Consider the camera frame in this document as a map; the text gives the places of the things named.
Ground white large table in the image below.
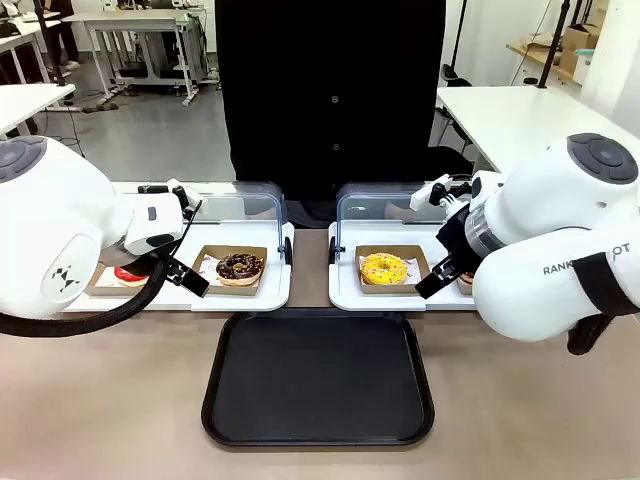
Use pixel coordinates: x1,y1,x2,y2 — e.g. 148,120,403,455
434,85,591,174

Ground white display case base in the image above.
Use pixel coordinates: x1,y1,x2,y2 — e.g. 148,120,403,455
328,219,479,312
64,219,293,314

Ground black arm cable sleeve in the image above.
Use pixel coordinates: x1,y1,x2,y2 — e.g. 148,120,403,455
0,254,169,337
566,252,640,356

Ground white side table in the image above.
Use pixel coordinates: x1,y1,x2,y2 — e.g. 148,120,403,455
0,83,77,141

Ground wooden shelf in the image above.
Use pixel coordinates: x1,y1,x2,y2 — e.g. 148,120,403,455
506,42,584,86

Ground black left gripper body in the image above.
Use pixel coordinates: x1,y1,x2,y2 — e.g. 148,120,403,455
102,242,174,281

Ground black right arm cable sleeve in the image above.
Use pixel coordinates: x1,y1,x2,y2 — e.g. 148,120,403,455
566,252,640,356

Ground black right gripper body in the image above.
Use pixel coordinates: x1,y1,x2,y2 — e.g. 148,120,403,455
435,207,484,274

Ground red glazed donut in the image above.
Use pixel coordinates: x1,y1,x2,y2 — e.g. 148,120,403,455
113,266,151,287

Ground black office chair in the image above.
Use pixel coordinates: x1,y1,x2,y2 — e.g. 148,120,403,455
442,63,472,89

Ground chocolate sprinkled donut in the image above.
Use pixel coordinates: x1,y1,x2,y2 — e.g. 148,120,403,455
215,252,266,287

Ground cardboard box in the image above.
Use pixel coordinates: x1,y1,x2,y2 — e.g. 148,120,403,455
558,22,604,71

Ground background person legs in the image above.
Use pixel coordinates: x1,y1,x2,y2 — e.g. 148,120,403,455
47,0,82,71

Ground yellow glazed donut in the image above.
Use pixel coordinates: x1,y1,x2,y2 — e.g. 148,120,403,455
360,252,409,286

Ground person in black clothes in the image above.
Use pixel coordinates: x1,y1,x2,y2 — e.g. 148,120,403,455
214,0,474,229

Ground black left arm cable sleeve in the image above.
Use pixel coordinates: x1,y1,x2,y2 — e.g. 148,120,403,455
0,254,169,337

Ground black serving tray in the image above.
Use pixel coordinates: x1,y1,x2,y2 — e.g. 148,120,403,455
201,308,435,448

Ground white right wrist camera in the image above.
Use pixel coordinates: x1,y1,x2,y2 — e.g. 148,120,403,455
409,174,474,216

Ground black camera pole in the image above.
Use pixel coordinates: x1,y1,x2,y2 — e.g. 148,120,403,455
37,0,69,87
535,0,572,90

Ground tan top desk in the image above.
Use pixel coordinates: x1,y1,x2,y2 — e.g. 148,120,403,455
59,8,209,107

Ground clear display case lid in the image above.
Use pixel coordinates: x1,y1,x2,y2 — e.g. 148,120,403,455
328,180,476,264
112,180,294,266

